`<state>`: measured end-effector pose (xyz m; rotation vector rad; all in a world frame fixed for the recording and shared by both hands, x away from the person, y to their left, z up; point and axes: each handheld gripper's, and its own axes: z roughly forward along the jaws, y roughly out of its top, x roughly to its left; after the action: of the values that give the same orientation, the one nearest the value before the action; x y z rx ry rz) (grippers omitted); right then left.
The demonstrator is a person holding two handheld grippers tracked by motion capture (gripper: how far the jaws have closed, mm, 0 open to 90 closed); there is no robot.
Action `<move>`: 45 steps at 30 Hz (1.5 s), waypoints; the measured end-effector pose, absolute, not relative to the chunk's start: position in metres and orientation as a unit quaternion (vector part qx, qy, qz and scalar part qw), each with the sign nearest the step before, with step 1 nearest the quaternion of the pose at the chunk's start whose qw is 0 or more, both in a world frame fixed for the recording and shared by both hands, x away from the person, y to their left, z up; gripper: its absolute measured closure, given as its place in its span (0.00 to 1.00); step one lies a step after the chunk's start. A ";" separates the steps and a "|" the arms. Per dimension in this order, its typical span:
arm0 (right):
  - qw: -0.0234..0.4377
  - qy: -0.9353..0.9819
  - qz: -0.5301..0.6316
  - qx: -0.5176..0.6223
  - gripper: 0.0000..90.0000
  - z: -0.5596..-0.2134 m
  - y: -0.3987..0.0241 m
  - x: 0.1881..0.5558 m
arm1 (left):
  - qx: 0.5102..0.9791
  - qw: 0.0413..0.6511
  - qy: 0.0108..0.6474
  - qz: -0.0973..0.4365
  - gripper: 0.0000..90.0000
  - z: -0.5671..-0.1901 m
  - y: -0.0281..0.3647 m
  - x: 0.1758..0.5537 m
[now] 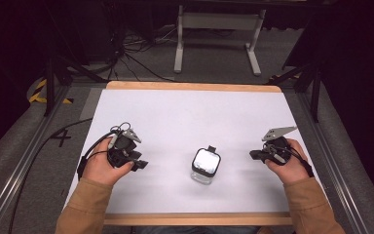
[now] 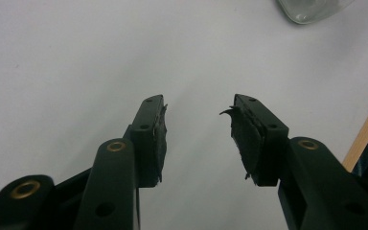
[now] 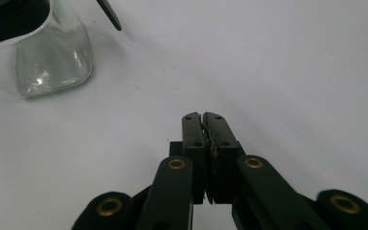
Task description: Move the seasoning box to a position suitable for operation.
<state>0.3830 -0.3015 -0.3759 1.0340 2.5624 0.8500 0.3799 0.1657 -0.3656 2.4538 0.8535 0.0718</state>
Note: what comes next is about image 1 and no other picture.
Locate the black tripod stand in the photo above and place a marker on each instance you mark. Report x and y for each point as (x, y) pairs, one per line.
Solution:
(61, 65)
(305, 81)

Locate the aluminium rail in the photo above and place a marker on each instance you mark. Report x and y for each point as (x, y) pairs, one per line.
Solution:
(16, 169)
(336, 162)

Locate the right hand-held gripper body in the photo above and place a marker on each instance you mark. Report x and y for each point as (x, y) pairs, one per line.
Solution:
(277, 144)

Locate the white metal stand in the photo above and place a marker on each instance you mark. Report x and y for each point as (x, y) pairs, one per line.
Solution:
(219, 35)

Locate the yellow black hazard tape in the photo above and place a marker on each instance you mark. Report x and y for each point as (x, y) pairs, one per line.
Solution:
(44, 94)

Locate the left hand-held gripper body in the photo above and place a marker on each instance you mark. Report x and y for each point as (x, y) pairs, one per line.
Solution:
(122, 144)

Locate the person's right hand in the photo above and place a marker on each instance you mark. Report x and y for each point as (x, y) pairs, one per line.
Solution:
(289, 165)

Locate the clear jar with black lid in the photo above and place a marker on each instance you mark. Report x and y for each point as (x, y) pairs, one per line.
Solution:
(205, 165)

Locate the person's left hand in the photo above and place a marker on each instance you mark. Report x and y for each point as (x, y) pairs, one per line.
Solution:
(105, 164)

